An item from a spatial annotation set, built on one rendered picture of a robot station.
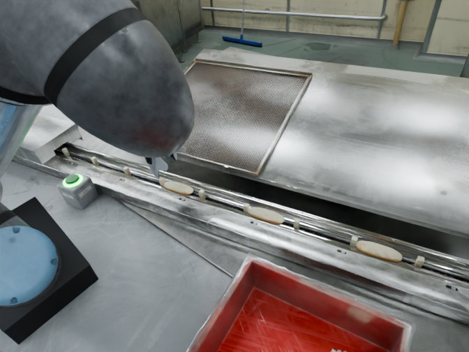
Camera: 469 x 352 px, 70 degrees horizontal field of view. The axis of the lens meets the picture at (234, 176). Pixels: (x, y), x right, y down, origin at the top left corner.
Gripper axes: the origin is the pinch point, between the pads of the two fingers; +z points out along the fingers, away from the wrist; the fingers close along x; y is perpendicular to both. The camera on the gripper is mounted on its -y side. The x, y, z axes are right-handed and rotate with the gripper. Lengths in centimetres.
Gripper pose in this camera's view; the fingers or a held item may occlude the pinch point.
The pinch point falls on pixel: (164, 165)
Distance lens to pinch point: 96.6
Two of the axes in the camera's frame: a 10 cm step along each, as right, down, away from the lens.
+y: 8.8, 2.6, -3.9
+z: 0.7, 7.6, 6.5
